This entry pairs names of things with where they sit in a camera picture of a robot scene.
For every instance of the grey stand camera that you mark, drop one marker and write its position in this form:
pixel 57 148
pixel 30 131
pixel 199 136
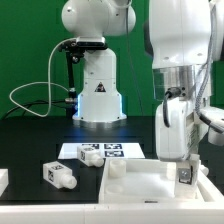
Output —
pixel 91 42

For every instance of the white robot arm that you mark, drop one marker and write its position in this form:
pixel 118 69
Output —
pixel 176 44

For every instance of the black camera stand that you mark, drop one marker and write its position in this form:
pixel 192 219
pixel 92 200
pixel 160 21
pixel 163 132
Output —
pixel 71 80

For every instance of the white square tabletop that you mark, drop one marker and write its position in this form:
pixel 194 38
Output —
pixel 143 181

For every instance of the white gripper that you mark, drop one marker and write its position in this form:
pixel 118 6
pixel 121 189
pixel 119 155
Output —
pixel 178 141

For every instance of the white obstacle fence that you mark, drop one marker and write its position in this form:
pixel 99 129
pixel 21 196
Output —
pixel 209 212

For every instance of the white marker sheet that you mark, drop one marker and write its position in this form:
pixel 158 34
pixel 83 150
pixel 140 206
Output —
pixel 111 150

